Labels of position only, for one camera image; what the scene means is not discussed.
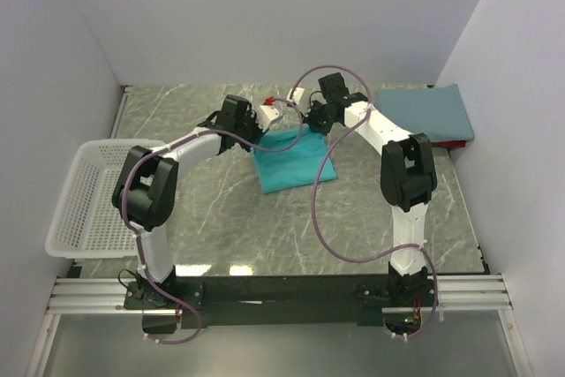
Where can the white plastic laundry basket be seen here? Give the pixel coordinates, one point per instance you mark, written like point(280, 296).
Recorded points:
point(85, 224)

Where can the turquoise t shirt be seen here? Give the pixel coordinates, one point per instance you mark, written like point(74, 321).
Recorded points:
point(294, 167)

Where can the aluminium rail frame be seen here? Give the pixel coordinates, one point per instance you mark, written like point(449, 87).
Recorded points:
point(459, 293)

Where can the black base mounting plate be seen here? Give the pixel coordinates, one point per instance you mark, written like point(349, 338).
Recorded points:
point(288, 313)

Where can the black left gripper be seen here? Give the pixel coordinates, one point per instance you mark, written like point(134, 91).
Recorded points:
point(259, 132)

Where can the folded red t shirt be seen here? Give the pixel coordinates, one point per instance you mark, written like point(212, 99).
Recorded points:
point(453, 144)

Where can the folded grey-blue t shirt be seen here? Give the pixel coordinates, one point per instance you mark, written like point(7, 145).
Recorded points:
point(438, 112)

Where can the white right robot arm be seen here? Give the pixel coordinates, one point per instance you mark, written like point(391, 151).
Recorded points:
point(407, 176)

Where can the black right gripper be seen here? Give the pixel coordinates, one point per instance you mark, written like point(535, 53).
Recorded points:
point(310, 121)

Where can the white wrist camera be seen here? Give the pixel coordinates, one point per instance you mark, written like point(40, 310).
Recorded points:
point(268, 114)
point(298, 96)

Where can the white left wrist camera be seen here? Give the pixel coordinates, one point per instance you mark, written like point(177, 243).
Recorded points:
point(268, 114)

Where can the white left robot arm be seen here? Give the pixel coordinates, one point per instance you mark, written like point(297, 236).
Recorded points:
point(146, 187)

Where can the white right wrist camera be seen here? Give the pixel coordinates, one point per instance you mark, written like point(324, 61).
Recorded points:
point(298, 96)

